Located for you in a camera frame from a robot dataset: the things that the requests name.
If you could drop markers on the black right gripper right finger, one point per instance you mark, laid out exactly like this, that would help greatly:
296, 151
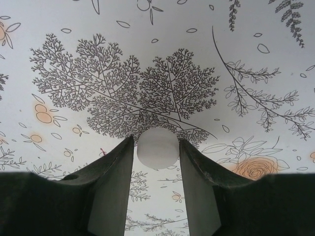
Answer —
246, 209

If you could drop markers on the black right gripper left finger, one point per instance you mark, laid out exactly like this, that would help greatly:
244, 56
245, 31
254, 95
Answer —
61, 209

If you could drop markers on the white bottle cap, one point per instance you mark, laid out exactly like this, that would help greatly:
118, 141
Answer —
157, 150

